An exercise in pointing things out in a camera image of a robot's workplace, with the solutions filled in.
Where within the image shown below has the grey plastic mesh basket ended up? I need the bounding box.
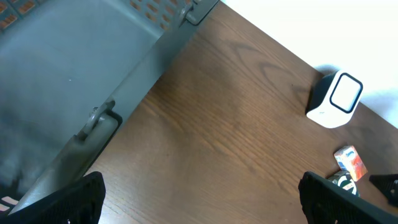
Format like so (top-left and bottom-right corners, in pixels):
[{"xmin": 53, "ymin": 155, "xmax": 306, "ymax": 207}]
[{"xmin": 1, "ymin": 0, "xmax": 217, "ymax": 215}]

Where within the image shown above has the white barcode scanner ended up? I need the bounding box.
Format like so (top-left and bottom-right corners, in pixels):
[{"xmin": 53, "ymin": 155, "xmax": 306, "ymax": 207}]
[{"xmin": 306, "ymin": 70, "xmax": 363, "ymax": 129}]

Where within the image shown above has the orange tissue pack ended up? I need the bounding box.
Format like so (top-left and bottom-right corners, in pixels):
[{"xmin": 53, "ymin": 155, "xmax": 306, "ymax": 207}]
[{"xmin": 333, "ymin": 146, "xmax": 368, "ymax": 182}]

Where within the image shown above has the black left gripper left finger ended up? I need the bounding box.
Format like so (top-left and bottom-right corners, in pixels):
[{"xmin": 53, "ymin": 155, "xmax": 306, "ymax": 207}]
[{"xmin": 1, "ymin": 171, "xmax": 106, "ymax": 224}]

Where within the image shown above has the round can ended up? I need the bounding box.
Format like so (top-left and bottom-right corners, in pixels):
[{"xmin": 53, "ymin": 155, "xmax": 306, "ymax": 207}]
[{"xmin": 328, "ymin": 170, "xmax": 360, "ymax": 197}]

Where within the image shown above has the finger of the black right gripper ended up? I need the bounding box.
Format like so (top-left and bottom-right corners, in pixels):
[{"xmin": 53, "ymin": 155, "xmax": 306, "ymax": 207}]
[{"xmin": 369, "ymin": 174, "xmax": 398, "ymax": 206}]

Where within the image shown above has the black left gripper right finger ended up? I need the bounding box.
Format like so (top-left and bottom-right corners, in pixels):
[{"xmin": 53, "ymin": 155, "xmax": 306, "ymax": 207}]
[{"xmin": 298, "ymin": 171, "xmax": 397, "ymax": 224}]

